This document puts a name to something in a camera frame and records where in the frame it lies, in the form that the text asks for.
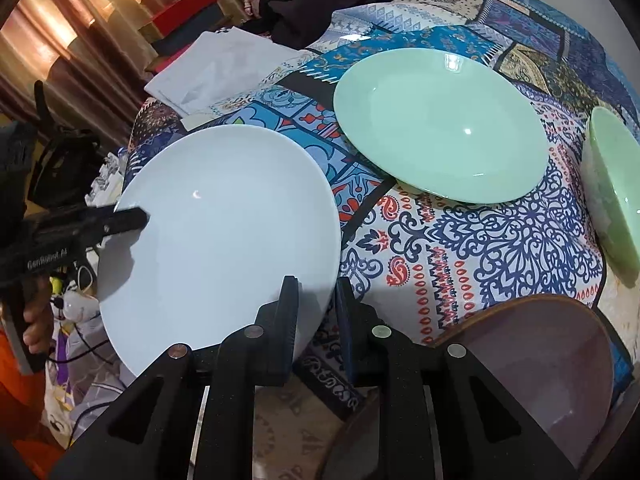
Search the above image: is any red box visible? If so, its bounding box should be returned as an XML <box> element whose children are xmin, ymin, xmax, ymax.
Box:
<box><xmin>150</xmin><ymin>0</ymin><xmax>218</xmax><ymax>38</ymax></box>

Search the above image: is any green bowl with patterned outside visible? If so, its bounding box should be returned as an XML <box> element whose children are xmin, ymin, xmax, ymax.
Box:
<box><xmin>580</xmin><ymin>106</ymin><xmax>640</xmax><ymax>273</ymax></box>

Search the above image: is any green plate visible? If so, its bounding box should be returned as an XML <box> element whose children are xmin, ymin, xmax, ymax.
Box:
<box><xmin>332</xmin><ymin>49</ymin><xmax>550</xmax><ymax>205</ymax></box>

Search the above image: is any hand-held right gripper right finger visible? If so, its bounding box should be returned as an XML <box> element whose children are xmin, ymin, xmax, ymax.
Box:
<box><xmin>334</xmin><ymin>276</ymin><xmax>571</xmax><ymax>480</ymax></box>

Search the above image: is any blue patchwork blanket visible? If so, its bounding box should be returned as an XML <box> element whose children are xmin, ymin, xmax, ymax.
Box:
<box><xmin>120</xmin><ymin>0</ymin><xmax>640</xmax><ymax>480</ymax></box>

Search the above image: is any white printed bedsheet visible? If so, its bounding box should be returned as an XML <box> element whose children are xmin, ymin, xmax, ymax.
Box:
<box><xmin>45</xmin><ymin>270</ymin><xmax>136</xmax><ymax>453</ymax></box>

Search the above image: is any white plate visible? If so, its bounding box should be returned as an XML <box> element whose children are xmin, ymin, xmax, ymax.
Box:
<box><xmin>97</xmin><ymin>124</ymin><xmax>343</xmax><ymax>378</ymax></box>

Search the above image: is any person's left hand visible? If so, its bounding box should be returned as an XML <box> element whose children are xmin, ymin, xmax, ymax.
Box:
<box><xmin>22</xmin><ymin>280</ymin><xmax>54</xmax><ymax>357</ymax></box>

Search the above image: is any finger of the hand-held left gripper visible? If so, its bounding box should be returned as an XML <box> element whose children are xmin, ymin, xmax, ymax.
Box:
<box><xmin>75</xmin><ymin>206</ymin><xmax>150</xmax><ymax>250</ymax></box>

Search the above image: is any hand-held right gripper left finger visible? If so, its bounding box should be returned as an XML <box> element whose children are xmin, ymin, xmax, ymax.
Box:
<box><xmin>50</xmin><ymin>275</ymin><xmax>303</xmax><ymax>480</ymax></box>

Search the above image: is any dark clothing pile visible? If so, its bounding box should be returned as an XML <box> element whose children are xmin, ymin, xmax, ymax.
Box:
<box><xmin>257</xmin><ymin>0</ymin><xmax>428</xmax><ymax>43</ymax></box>

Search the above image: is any pink curtain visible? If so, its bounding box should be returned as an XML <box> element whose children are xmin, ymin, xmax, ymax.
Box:
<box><xmin>0</xmin><ymin>0</ymin><xmax>241</xmax><ymax>126</ymax></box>

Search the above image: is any orange clothing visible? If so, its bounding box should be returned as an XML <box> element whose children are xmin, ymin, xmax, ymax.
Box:
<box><xmin>0</xmin><ymin>330</ymin><xmax>66</xmax><ymax>480</ymax></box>

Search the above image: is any dark grey box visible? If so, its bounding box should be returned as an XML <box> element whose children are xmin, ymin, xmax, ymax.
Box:
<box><xmin>155</xmin><ymin>10</ymin><xmax>236</xmax><ymax>57</ymax></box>

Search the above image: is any white folded cloth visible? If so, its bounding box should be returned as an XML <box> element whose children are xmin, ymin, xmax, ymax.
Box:
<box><xmin>144</xmin><ymin>30</ymin><xmax>306</xmax><ymax>116</ymax></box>

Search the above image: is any black bag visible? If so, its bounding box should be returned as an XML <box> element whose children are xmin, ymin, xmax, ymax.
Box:
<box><xmin>27</xmin><ymin>80</ymin><xmax>103</xmax><ymax>206</ymax></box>

